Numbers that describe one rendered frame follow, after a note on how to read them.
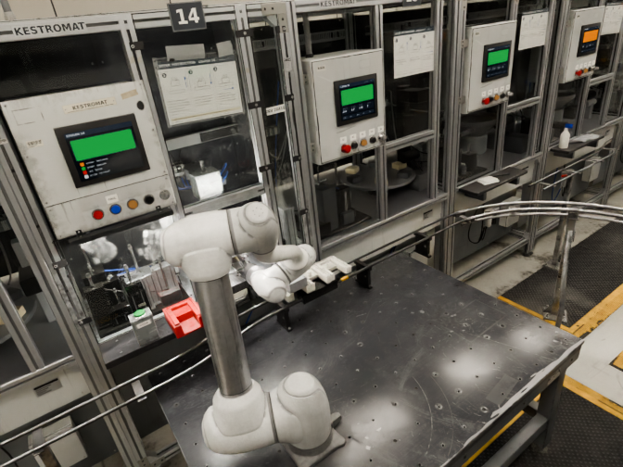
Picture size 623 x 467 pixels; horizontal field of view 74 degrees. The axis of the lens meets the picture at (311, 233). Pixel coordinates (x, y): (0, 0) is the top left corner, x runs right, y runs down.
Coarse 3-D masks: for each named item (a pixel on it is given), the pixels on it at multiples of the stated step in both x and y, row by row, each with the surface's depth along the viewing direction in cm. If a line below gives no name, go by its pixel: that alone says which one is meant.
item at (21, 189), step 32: (0, 0) 176; (0, 32) 118; (96, 32) 133; (0, 128) 124; (0, 160) 127; (32, 224) 137; (64, 288) 150; (96, 352) 163; (160, 352) 198; (128, 416) 181; (160, 416) 210
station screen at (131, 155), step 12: (84, 132) 134; (96, 132) 136; (108, 132) 138; (132, 132) 142; (72, 156) 135; (96, 156) 139; (108, 156) 141; (120, 156) 143; (132, 156) 145; (84, 168) 138; (96, 168) 140; (108, 168) 142; (120, 168) 144; (132, 168) 146; (84, 180) 139
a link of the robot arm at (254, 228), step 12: (252, 204) 110; (264, 204) 112; (228, 216) 112; (240, 216) 110; (252, 216) 109; (264, 216) 110; (240, 228) 111; (252, 228) 109; (264, 228) 110; (276, 228) 116; (240, 240) 111; (252, 240) 112; (264, 240) 114; (276, 240) 120; (240, 252) 115; (264, 252) 123
